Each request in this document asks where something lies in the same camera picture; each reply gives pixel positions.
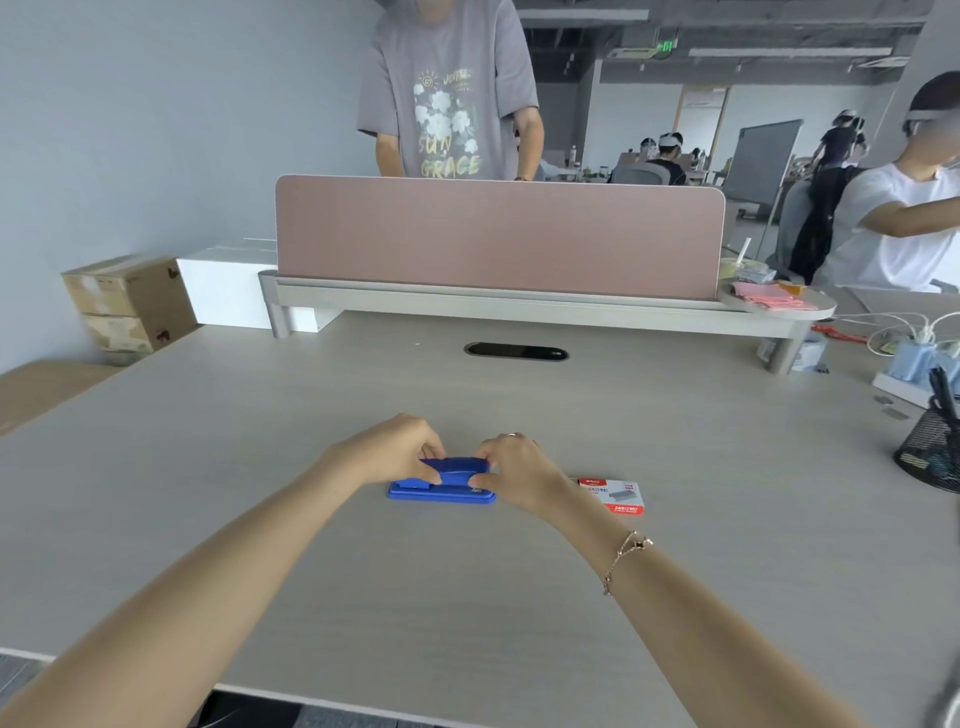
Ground person's left hand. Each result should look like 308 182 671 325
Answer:
321 413 449 489

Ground person's right hand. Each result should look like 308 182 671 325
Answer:
468 433 577 520

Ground blue stapler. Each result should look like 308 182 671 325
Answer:
387 456 497 505

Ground person's right forearm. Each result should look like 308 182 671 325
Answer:
546 483 875 728

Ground person's left forearm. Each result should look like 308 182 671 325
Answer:
0 448 354 728

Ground red and white staple box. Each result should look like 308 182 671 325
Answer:
576 478 645 517

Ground grey desk shelf riser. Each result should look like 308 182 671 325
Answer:
258 270 837 375

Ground pink desk divider panel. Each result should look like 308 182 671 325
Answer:
274 174 727 302

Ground drink cup with straw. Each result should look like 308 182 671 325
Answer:
718 237 770 285

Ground grey office chair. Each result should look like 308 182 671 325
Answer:
609 162 671 186

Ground brown cardboard box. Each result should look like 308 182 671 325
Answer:
61 255 200 355

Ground pink paper packets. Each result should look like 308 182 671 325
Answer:
731 280 819 312

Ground grey whiteboard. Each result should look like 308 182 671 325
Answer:
722 119 804 207

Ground black mesh pen holder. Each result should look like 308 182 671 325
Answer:
893 405 960 494

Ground light blue power strip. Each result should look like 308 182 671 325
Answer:
888 339 960 395

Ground black pens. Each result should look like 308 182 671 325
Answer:
928 365 960 421

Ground black cable grommet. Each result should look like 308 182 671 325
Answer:
463 342 570 363

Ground gold chain bracelet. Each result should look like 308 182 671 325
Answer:
602 530 654 597

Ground white cables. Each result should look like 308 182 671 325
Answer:
832 311 960 357

